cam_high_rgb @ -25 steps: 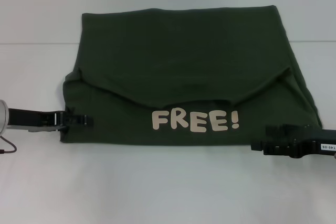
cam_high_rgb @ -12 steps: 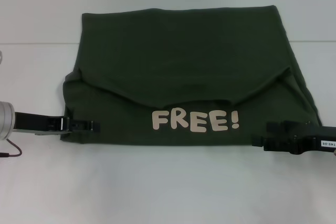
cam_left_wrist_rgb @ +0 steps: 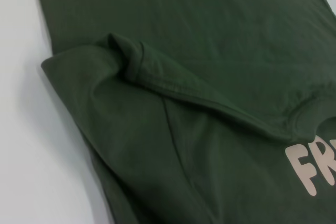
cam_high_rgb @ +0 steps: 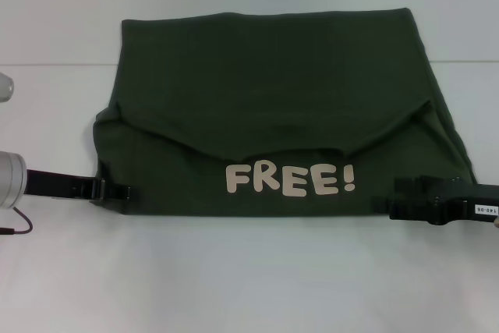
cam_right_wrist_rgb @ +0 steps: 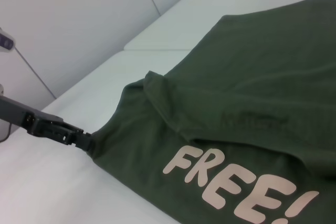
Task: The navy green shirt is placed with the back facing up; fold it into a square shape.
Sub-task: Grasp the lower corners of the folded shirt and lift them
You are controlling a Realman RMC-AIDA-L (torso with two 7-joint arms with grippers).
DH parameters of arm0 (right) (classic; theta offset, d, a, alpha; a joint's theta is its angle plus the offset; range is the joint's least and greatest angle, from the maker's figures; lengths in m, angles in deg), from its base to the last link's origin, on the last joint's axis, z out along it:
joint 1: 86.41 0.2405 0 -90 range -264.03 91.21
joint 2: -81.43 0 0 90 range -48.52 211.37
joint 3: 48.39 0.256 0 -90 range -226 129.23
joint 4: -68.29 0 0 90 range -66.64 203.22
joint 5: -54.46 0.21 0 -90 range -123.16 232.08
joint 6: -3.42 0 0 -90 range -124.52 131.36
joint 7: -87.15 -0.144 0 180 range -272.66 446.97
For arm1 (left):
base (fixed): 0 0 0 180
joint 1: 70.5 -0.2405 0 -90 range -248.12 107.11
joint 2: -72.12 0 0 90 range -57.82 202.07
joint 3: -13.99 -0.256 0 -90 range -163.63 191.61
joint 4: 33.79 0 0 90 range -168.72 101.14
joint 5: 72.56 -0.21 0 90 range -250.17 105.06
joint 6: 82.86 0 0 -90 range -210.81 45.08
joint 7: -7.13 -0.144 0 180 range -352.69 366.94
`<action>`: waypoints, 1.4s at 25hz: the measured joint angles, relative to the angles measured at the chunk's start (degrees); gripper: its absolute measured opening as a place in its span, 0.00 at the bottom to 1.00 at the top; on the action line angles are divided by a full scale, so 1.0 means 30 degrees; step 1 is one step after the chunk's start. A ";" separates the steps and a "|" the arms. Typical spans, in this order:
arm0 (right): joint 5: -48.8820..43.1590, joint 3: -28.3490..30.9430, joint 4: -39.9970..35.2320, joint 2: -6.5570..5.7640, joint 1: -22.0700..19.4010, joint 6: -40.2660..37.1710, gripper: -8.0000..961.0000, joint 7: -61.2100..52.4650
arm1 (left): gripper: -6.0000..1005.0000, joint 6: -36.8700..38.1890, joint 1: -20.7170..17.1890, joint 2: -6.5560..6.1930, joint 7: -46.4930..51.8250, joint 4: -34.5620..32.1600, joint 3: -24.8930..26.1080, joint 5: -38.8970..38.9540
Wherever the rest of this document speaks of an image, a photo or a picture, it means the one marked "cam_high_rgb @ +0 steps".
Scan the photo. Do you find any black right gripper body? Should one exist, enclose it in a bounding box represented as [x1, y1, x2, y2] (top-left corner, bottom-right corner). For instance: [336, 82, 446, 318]
[389, 175, 499, 227]

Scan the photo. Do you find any dark green shirt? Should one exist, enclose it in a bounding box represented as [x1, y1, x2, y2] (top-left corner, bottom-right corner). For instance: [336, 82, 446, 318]
[90, 7, 480, 218]

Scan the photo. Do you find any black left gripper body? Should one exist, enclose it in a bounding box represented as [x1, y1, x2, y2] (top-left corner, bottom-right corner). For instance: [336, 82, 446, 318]
[24, 168, 103, 202]

